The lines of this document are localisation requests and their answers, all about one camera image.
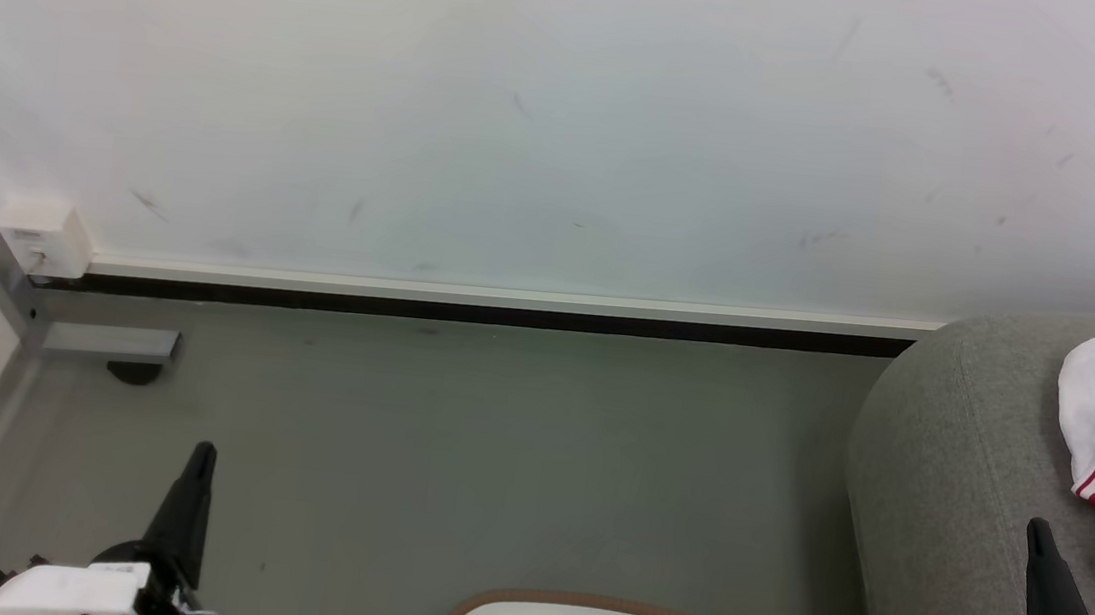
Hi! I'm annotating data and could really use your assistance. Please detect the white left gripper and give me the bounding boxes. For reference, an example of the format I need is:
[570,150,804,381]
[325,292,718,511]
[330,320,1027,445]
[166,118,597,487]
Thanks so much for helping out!
[0,422,250,615]

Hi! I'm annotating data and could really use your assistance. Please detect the grey fabric sofa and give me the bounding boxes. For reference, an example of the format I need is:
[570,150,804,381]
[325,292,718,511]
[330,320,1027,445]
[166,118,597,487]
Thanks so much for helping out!
[831,290,1095,615]

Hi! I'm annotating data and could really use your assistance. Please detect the grey metal partition foot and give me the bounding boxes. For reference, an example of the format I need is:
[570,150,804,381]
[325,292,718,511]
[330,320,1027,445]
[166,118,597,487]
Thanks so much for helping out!
[37,317,183,390]

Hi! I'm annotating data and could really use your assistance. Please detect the black baseboard strip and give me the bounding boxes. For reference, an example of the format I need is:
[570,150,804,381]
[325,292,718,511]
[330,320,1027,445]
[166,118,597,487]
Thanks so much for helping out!
[37,257,917,374]

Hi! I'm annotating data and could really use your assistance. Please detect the white wall junction box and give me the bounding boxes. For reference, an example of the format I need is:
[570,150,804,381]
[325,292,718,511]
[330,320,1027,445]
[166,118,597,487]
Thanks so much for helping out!
[0,200,98,283]

